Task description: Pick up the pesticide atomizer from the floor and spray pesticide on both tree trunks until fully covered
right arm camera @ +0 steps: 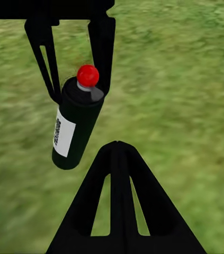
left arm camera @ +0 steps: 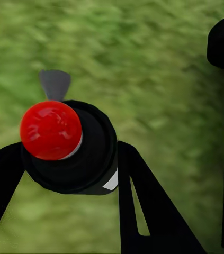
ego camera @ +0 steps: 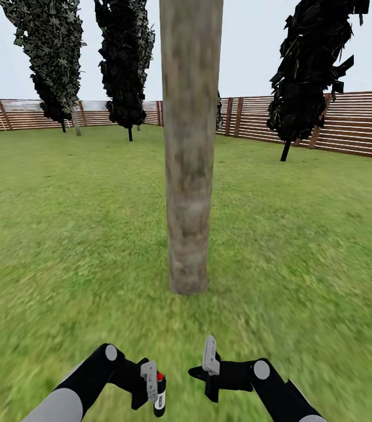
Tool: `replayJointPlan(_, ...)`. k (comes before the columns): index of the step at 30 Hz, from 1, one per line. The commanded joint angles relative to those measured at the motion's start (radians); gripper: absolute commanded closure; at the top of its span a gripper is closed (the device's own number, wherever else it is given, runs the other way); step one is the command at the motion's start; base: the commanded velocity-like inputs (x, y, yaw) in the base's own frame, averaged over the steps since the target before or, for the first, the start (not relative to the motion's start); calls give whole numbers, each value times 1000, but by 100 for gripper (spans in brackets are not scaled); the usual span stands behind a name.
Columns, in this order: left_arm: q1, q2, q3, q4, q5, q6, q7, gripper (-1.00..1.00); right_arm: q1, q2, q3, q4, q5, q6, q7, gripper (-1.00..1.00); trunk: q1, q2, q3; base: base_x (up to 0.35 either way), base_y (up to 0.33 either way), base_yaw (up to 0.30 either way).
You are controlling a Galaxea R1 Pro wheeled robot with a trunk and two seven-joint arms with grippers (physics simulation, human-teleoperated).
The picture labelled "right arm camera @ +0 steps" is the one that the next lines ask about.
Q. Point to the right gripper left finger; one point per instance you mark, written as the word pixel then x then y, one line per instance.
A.
pixel 74 233

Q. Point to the pesticide atomizer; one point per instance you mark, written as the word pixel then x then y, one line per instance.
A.
pixel 82 98

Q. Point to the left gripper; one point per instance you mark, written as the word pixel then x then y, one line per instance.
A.
pixel 40 15

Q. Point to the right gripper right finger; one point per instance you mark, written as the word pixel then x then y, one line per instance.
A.
pixel 169 233

